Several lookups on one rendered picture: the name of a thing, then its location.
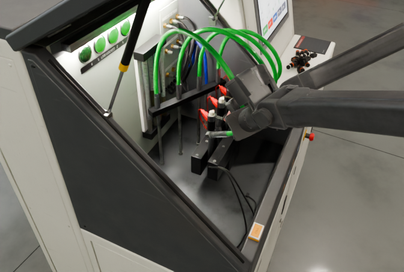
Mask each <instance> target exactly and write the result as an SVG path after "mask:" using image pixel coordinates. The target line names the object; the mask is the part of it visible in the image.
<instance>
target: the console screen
mask: <svg viewBox="0 0 404 272"><path fill-rule="evenodd" d="M254 9H255V14H256V23H257V32H258V34H260V35H261V36H262V37H264V38H265V39H266V40H267V41H268V42H269V43H271V41H272V40H273V39H274V37H275V36H276V34H277V33H278V31H279V30H280V29H281V27H282V26H283V24H284V23H285V21H286V20H287V18H288V17H289V5H288V0H254ZM259 43H260V44H261V45H262V46H263V47H264V48H265V49H266V48H267V46H266V45H265V44H264V43H263V42H262V41H260V40H259Z"/></svg>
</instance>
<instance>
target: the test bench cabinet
mask: <svg viewBox="0 0 404 272"><path fill-rule="evenodd" d="M81 232H82V236H83V238H84V241H85V245H86V247H87V250H88V254H89V256H90V259H91V263H92V265H93V268H94V272H174V271H172V270H169V269H167V268H165V267H163V266H161V265H159V264H157V263H155V262H152V261H150V260H148V259H146V258H143V257H142V256H140V255H137V254H135V253H133V252H131V251H129V250H126V249H124V248H122V247H120V246H118V245H116V244H114V243H112V242H109V241H107V240H105V239H103V238H101V237H99V236H97V235H95V234H92V233H90V232H88V231H86V230H83V229H81Z"/></svg>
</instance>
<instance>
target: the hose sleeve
mask: <svg viewBox="0 0 404 272"><path fill-rule="evenodd" d="M227 132H228V131H213V132H210V133H209V136H210V138H221V137H223V138H225V137H228V136H227Z"/></svg>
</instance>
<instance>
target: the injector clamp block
mask: <svg viewBox="0 0 404 272"><path fill-rule="evenodd" d="M224 130H225V121H224V120H223V126H222V131H224ZM216 141H217V138H214V140H213V154H212V156H211V157H210V159H209V160H208V162H207V153H208V138H207V137H206V136H205V137H204V138H203V139H202V141H201V143H200V144H199V145H198V147H197V148H196V149H195V151H194V152H193V154H192V155H191V172H192V173H195V174H198V175H201V174H202V172H203V171H204V169H205V168H206V166H207V178H209V179H212V180H214V181H218V179H219V177H220V175H221V174H222V172H223V170H221V169H214V168H213V169H211V168H208V166H211V167H223V168H226V169H227V170H228V171H230V169H231V167H232V165H233V164H234V162H235V160H236V158H237V156H238V151H239V142H240V141H235V140H234V138H233V136H230V137H225V138H223V137H222V140H221V142H220V143H219V145H218V147H216Z"/></svg>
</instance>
